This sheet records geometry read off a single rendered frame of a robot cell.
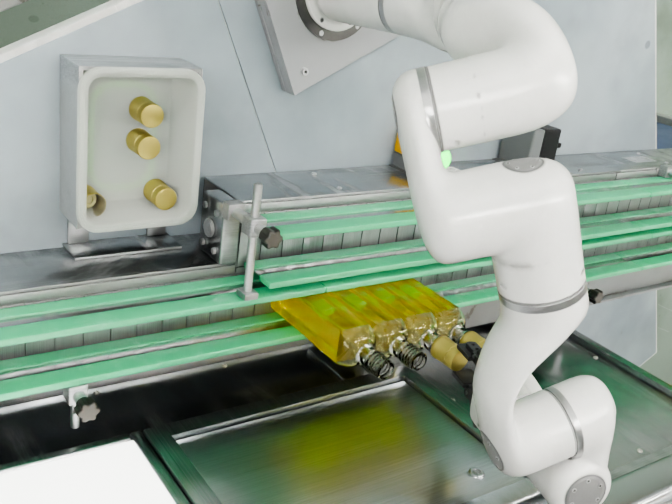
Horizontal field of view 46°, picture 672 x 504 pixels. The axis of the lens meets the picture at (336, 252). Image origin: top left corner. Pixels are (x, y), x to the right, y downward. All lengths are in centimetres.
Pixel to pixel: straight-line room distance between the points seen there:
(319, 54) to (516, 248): 63
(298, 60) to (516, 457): 70
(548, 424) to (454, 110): 33
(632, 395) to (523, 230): 85
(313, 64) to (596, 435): 71
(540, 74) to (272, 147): 64
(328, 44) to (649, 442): 82
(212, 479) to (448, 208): 51
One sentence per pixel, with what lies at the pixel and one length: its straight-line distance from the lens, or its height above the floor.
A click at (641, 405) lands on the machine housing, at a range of 151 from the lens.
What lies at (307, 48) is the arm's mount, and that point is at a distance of 126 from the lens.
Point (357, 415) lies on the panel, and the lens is 120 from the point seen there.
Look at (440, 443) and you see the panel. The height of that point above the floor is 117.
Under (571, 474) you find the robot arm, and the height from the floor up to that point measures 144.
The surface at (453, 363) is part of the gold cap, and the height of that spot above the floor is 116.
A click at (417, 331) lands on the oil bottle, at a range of 116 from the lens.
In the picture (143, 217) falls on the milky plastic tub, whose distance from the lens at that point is 115.
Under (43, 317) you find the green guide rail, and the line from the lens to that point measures 106.
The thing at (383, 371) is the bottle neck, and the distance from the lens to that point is 108.
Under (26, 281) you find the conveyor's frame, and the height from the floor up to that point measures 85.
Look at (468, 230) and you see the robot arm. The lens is 71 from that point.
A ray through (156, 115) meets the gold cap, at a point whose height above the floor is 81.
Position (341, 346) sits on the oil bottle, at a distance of 110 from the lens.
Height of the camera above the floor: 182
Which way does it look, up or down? 48 degrees down
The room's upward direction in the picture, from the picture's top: 124 degrees clockwise
